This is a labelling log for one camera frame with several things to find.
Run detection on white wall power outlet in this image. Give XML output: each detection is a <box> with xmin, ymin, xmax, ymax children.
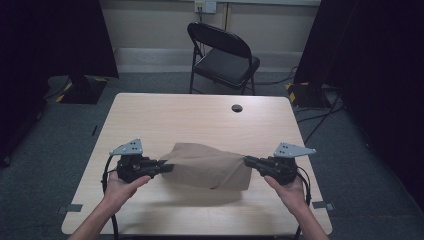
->
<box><xmin>194</xmin><ymin>0</ymin><xmax>218</xmax><ymax>14</ymax></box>

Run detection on black curtain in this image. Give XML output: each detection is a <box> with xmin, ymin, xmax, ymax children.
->
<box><xmin>293</xmin><ymin>0</ymin><xmax>424</xmax><ymax>211</ymax></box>
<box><xmin>0</xmin><ymin>0</ymin><xmax>120</xmax><ymax>168</ymax></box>

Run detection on beige shorts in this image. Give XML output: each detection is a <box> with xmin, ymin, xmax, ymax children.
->
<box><xmin>159</xmin><ymin>142</ymin><xmax>253</xmax><ymax>192</ymax></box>

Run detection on black stand base striped tape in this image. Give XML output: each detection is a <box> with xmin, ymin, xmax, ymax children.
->
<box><xmin>285</xmin><ymin>81</ymin><xmax>332</xmax><ymax>109</ymax></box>

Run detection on person's right hand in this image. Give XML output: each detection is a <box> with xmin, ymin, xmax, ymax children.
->
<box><xmin>264</xmin><ymin>174</ymin><xmax>309</xmax><ymax>214</ymax></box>

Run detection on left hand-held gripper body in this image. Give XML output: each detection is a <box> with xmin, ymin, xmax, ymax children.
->
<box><xmin>109</xmin><ymin>138</ymin><xmax>158</xmax><ymax>184</ymax></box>

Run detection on black floor cable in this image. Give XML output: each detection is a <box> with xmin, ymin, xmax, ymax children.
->
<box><xmin>303</xmin><ymin>94</ymin><xmax>342</xmax><ymax>145</ymax></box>
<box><xmin>254</xmin><ymin>65</ymin><xmax>298</xmax><ymax>86</ymax></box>

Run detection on person's left hand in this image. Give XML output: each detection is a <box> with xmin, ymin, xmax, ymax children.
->
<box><xmin>103</xmin><ymin>171</ymin><xmax>153</xmax><ymax>209</ymax></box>

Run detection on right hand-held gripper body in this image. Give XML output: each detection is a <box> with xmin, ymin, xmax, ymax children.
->
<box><xmin>264</xmin><ymin>142</ymin><xmax>317</xmax><ymax>186</ymax></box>

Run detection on grey tape strip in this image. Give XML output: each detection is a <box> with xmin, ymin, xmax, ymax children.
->
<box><xmin>312</xmin><ymin>200</ymin><xmax>335</xmax><ymax>211</ymax></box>
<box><xmin>57</xmin><ymin>203</ymin><xmax>84</xmax><ymax>215</ymax></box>

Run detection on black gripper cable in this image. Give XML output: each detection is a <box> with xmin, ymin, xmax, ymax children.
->
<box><xmin>293</xmin><ymin>165</ymin><xmax>312</xmax><ymax>240</ymax></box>
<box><xmin>101</xmin><ymin>154</ymin><xmax>120</xmax><ymax>240</ymax></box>

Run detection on black folding chair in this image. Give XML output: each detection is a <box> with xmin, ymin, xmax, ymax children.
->
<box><xmin>187</xmin><ymin>21</ymin><xmax>261</xmax><ymax>96</ymax></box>

